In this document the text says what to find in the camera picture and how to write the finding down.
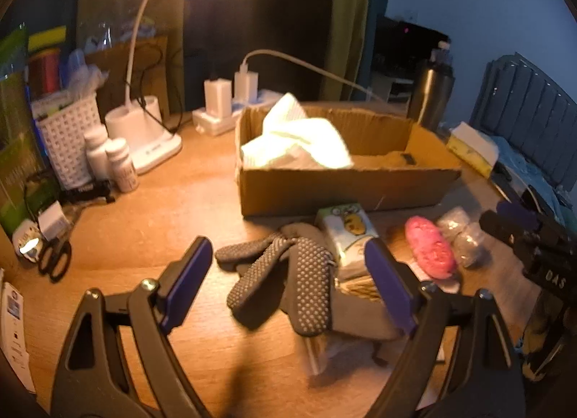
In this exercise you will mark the stainless steel thermos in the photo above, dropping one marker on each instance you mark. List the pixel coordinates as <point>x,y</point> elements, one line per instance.
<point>430,93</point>

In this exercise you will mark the white wide charger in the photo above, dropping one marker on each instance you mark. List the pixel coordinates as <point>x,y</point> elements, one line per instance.
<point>217,96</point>

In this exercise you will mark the white printed paper sheet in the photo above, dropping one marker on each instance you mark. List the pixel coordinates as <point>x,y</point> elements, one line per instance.
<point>13,332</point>

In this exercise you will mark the white woven basket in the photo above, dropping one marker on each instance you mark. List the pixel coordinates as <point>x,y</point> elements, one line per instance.
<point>67,143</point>

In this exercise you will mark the shiny tape roll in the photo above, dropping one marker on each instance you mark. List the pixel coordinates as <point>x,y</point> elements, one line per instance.
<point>29,244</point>

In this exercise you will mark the small white adapter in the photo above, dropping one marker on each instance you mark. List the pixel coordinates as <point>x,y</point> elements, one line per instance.
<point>54,222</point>

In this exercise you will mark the black scissors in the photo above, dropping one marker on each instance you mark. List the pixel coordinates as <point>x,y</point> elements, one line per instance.
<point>56,260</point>

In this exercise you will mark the blue bedding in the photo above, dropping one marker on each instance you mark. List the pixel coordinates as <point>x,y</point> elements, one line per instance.
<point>527,165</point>

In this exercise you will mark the clear plastic water bottle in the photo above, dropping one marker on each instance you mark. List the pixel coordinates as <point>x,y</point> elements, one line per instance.
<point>441,53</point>

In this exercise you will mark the white power strip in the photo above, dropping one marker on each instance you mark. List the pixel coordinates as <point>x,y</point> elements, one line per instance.
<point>214,123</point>

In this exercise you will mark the white desk lamp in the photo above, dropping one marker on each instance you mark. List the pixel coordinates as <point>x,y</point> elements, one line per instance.
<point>144,143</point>

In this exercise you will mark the cartoon print tissue packet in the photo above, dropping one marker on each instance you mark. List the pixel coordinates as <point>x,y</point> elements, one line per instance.
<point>349,229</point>

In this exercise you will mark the cardboard box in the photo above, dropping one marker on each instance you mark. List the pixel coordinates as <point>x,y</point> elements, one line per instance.
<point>342,190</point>

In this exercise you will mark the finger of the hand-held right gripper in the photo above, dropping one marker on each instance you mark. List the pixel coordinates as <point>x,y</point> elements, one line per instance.
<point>518,215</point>
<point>500,225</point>

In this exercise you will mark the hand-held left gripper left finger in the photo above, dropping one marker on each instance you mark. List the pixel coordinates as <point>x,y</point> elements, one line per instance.
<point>187,283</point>

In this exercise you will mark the yellow white tissue box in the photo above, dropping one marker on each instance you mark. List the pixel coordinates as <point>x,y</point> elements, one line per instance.
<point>473,145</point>

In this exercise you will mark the clear plastic bundle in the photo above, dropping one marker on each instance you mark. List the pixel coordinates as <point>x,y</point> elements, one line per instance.
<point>464,233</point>

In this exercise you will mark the white towel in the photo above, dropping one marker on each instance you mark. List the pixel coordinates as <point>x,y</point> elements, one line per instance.
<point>297,138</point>

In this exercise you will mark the yellow sponge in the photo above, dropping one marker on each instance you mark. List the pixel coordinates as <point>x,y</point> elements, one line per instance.
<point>47,38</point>

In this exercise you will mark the grey padded headboard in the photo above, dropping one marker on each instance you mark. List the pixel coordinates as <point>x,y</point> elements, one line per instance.
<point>527,107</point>

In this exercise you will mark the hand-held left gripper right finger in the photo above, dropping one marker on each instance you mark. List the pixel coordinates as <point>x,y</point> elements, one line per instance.
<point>390,287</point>

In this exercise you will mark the brown paper bag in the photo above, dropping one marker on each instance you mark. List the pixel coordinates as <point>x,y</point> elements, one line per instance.
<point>112,75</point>

